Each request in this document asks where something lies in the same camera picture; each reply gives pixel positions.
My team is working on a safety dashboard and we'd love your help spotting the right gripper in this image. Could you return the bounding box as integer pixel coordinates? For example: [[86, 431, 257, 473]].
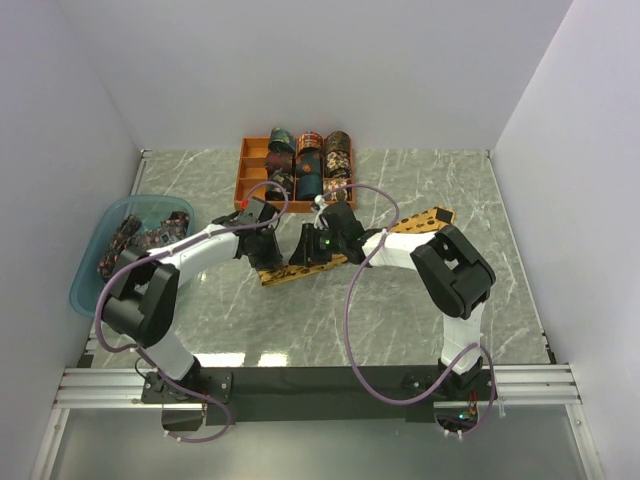
[[288, 223, 347, 266]]

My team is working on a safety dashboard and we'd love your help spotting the yellow beetle print tie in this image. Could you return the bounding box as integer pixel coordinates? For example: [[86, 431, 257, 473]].
[[258, 206, 456, 287]]

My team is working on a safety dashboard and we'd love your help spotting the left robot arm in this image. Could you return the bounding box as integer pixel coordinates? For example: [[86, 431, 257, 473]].
[[94, 197, 284, 403]]

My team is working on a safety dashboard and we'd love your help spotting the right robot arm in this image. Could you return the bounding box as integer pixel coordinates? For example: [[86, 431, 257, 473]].
[[289, 202, 496, 406]]

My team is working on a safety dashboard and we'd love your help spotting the teal plain rolled tie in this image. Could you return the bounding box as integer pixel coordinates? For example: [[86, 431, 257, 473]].
[[295, 173, 324, 201]]

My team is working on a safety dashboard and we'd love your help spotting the red green paisley rolled tie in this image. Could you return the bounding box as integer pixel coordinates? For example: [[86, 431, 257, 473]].
[[323, 178, 351, 202]]

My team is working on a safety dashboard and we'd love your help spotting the orange wooden compartment tray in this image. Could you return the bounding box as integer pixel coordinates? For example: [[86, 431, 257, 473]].
[[233, 136, 357, 215]]

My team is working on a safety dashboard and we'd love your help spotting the black gold rolled tie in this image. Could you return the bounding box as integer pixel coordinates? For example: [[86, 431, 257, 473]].
[[265, 170, 294, 201]]

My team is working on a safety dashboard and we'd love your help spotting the brown floral rolled tie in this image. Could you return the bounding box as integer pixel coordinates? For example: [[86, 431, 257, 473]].
[[324, 151, 351, 178]]

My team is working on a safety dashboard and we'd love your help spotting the maroon rolled tie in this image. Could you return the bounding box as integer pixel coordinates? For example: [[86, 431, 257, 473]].
[[265, 151, 294, 175]]

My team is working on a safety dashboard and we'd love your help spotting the dark floral tie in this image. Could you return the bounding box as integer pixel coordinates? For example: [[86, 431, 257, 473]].
[[129, 211, 190, 251]]

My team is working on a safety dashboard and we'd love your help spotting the red patterned rolled tie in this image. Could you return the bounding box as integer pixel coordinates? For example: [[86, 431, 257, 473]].
[[296, 131, 324, 155]]

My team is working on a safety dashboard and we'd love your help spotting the dark green rolled tie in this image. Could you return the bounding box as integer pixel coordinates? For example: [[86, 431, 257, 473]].
[[268, 127, 297, 154]]

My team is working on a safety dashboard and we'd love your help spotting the brown patterned rolled tie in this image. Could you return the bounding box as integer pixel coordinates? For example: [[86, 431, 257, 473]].
[[324, 130, 351, 154]]

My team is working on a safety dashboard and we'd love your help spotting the teal plastic basin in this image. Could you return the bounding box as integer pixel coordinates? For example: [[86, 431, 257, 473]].
[[69, 194, 195, 319]]

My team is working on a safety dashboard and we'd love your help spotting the black red dotted tie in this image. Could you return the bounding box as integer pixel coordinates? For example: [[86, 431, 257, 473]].
[[97, 215, 142, 281]]

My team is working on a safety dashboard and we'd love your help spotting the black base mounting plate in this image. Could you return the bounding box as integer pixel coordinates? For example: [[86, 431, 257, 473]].
[[141, 365, 491, 423]]

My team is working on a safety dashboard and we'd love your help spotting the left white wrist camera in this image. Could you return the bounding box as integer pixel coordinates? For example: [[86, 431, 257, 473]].
[[238, 197, 274, 224]]

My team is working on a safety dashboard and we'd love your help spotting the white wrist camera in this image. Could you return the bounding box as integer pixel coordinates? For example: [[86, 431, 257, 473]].
[[238, 197, 274, 224], [311, 195, 328, 230]]

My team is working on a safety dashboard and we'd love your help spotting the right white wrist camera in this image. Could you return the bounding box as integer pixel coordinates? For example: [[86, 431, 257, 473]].
[[311, 195, 328, 230]]

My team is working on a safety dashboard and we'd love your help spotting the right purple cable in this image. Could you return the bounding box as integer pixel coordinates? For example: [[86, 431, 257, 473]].
[[319, 183, 499, 444]]

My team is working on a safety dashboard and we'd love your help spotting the purple cable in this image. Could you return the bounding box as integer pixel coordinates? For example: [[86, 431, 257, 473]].
[[94, 180, 290, 444], [319, 183, 499, 444]]

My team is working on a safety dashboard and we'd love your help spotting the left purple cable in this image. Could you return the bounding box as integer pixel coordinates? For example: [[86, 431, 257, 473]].
[[94, 180, 290, 444]]

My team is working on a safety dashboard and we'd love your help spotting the aluminium rail frame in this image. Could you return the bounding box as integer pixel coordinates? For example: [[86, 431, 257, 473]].
[[35, 149, 597, 479]]

